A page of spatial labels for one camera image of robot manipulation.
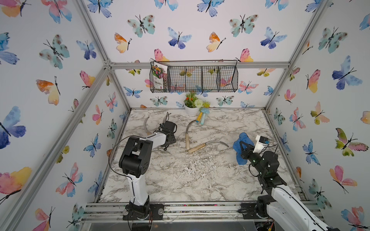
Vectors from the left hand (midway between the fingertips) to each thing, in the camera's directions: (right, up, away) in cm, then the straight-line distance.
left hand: (171, 138), depth 102 cm
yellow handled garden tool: (+20, +15, +12) cm, 28 cm away
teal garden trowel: (+24, +21, +16) cm, 36 cm away
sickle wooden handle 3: (+23, -4, -4) cm, 23 cm away
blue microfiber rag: (+42, +3, -23) cm, 48 cm away
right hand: (+42, +1, -23) cm, 48 cm away
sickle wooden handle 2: (+11, +1, +1) cm, 11 cm away
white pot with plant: (+15, +24, +6) cm, 29 cm away
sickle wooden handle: (-6, +15, +13) cm, 21 cm away
